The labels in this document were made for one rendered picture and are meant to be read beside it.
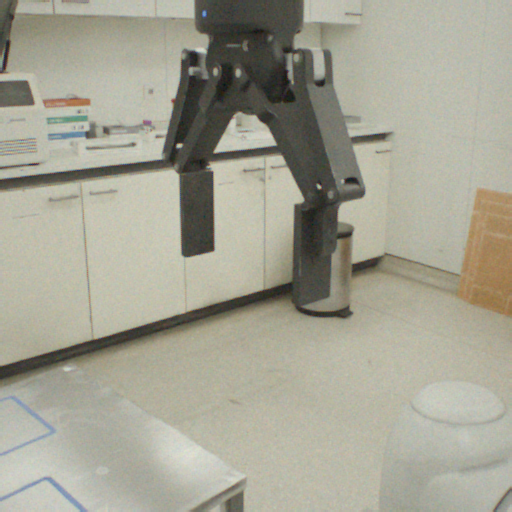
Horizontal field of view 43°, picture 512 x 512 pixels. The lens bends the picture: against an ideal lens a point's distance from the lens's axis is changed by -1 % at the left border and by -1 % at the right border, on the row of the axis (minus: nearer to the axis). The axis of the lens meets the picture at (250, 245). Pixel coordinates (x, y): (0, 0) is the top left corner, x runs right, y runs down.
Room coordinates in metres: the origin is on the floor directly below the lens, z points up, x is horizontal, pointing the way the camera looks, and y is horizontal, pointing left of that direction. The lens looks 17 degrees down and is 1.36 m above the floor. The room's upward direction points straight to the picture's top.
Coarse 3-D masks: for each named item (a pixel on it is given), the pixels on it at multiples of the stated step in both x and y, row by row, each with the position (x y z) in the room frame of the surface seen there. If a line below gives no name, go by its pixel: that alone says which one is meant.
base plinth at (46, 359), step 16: (272, 288) 3.45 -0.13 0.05; (288, 288) 3.53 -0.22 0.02; (224, 304) 3.24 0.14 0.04; (240, 304) 3.31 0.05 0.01; (160, 320) 2.99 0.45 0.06; (176, 320) 3.05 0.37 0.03; (192, 320) 3.11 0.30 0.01; (112, 336) 2.82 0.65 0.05; (128, 336) 2.88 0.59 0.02; (64, 352) 2.67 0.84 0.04; (80, 352) 2.72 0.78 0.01; (0, 368) 2.49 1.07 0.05; (16, 368) 2.53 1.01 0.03; (32, 368) 2.57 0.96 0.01
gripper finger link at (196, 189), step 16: (192, 176) 0.52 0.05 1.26; (208, 176) 0.52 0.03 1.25; (192, 192) 0.51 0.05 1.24; (208, 192) 0.52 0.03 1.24; (192, 208) 0.51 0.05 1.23; (208, 208) 0.52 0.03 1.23; (192, 224) 0.51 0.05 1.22; (208, 224) 0.52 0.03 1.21; (192, 240) 0.51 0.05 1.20; (208, 240) 0.52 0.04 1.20; (192, 256) 0.51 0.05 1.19
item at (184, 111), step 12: (192, 48) 0.51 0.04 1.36; (204, 48) 0.52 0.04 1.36; (192, 60) 0.51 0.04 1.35; (180, 72) 0.52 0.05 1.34; (180, 84) 0.52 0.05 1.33; (192, 84) 0.51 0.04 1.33; (204, 84) 0.52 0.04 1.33; (180, 96) 0.52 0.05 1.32; (192, 96) 0.52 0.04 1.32; (180, 108) 0.52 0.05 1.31; (192, 108) 0.52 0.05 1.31; (180, 120) 0.52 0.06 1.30; (192, 120) 0.53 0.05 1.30; (168, 132) 0.53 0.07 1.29; (180, 132) 0.53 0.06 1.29; (168, 144) 0.53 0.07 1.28; (180, 144) 0.55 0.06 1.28; (168, 156) 0.53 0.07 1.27
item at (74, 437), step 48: (48, 384) 0.96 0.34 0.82; (96, 384) 0.96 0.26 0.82; (0, 432) 0.82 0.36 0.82; (48, 432) 0.82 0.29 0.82; (96, 432) 0.82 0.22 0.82; (144, 432) 0.82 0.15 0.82; (0, 480) 0.71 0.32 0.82; (48, 480) 0.71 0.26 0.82; (96, 480) 0.71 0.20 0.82; (144, 480) 0.71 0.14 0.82; (192, 480) 0.71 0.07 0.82; (240, 480) 0.72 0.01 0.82
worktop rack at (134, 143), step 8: (128, 136) 3.04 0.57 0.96; (136, 136) 3.04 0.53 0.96; (72, 144) 2.90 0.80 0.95; (80, 144) 2.83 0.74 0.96; (88, 144) 2.85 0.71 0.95; (96, 144) 2.87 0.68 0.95; (128, 144) 3.05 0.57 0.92; (136, 144) 3.04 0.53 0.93; (80, 152) 2.83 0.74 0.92; (88, 152) 2.85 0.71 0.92; (96, 152) 2.87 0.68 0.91; (104, 152) 2.89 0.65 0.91; (112, 152) 2.91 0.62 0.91; (120, 152) 2.92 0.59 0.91; (128, 152) 2.95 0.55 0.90
